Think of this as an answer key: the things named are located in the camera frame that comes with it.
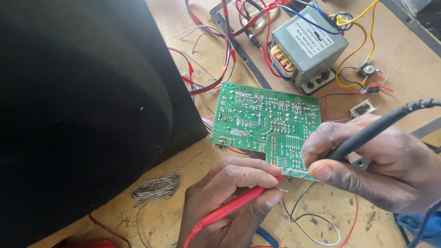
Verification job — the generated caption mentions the person's left hand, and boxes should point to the person's left hand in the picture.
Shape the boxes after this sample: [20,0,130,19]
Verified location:
[177,157,285,248]

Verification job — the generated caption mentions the person's right hand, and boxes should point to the person's right hand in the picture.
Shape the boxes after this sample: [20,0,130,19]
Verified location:
[301,114,441,216]

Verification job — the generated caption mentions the red multimeter probe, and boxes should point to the red multimeter probe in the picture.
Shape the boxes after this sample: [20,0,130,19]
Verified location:
[183,169,291,248]

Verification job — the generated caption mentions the black multimeter probe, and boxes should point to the black multimeter probe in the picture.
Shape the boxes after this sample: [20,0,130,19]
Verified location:
[303,99,441,178]

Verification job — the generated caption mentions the blue cloth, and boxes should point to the blue cloth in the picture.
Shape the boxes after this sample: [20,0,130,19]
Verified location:
[394,203,441,247]

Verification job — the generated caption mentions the transistor on metal heatsink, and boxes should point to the transistor on metal heatsink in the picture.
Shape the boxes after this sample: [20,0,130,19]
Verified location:
[350,99,377,118]

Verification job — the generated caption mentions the small black component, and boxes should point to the small black component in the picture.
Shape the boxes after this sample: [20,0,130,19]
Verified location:
[360,84,393,96]

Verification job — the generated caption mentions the green circuit board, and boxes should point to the green circuit board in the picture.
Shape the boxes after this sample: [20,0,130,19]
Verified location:
[209,82,322,181]

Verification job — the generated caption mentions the small potentiometer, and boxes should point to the small potentiometer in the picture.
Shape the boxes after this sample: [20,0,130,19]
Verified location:
[358,61,377,78]

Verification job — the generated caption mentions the red object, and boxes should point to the red object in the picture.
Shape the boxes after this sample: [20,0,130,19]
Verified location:
[52,238,118,248]

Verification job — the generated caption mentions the black metal bar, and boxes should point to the black metal bar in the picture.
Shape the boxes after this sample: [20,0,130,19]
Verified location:
[379,0,441,57]

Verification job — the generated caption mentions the grey metal transformer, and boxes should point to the grey metal transformer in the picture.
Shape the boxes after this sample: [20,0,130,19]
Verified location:
[269,5,349,96]

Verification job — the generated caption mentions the large black speaker cabinet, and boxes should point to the large black speaker cabinet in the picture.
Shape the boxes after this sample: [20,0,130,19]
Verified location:
[0,0,209,248]

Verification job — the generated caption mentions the black fuse holder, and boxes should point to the black fuse holder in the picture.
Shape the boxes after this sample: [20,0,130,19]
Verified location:
[245,30,262,49]

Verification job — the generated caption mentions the cream plastic piece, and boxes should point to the cream plastic piece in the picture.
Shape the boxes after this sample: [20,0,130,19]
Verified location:
[241,3,280,35]

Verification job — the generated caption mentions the long thin red wire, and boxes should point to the long thin red wire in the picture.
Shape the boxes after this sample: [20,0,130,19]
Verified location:
[339,194,359,248]

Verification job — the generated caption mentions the thick black cable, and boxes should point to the thick black cable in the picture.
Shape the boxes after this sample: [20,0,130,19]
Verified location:
[407,198,441,248]

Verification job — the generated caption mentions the coil of solder wire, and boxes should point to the coil of solder wire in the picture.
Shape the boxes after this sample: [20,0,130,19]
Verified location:
[132,173,181,209]

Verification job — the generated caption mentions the thick blue cable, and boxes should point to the thick blue cable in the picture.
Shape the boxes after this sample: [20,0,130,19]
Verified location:
[227,215,280,248]

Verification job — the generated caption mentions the thin black wire loop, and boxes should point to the thin black wire loop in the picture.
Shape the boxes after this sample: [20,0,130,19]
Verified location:
[282,181,342,247]

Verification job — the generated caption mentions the pink ribbon wires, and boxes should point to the pink ribbon wires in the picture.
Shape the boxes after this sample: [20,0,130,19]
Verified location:
[201,117,215,134]

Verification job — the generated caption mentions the thin red wire loop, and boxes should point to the thin red wire loop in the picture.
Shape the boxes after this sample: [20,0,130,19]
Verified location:
[324,87,362,120]

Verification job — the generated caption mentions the dark red wire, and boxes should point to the dark red wire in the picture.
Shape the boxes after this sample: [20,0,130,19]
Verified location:
[88,214,131,248]

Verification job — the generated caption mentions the yellow wire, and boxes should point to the yellow wire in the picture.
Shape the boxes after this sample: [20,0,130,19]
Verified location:
[335,21,376,88]
[336,0,379,26]

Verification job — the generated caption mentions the black flat frame strip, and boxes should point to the black flat frame strip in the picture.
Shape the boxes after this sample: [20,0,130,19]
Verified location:
[209,3,273,90]

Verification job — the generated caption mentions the red and black cable pair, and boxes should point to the red and black cable pair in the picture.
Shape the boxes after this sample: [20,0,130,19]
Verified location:
[185,0,238,96]

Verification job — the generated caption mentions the thin grey wires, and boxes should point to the thin grey wires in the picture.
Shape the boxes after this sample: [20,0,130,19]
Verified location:
[172,24,238,83]

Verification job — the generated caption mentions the blue wire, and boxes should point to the blue wire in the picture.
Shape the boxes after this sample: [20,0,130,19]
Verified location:
[275,3,345,36]

